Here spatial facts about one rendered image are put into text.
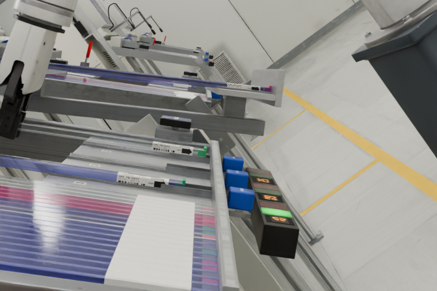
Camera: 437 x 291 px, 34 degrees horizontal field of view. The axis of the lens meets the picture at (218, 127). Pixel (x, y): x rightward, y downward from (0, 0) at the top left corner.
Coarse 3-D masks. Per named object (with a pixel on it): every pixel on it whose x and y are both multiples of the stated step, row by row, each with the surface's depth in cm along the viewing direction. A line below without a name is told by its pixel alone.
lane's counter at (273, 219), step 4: (268, 216) 81; (272, 216) 81; (276, 216) 82; (268, 220) 79; (272, 220) 80; (276, 220) 80; (280, 220) 80; (284, 220) 80; (288, 220) 81; (292, 220) 81; (288, 224) 79; (292, 224) 79
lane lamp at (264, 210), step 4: (264, 208) 85; (268, 208) 85; (264, 212) 83; (268, 212) 83; (272, 212) 83; (276, 212) 84; (280, 212) 84; (284, 212) 84; (288, 212) 84; (284, 216) 83; (288, 216) 83; (292, 216) 83
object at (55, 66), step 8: (56, 64) 123; (64, 64) 123; (80, 72) 123; (88, 72) 124; (96, 72) 124; (104, 72) 124; (112, 72) 124; (120, 72) 124; (128, 72) 124; (152, 80) 125; (160, 80) 125; (168, 80) 125; (176, 80) 125; (184, 80) 125; (192, 80) 125; (200, 80) 125; (264, 88) 126
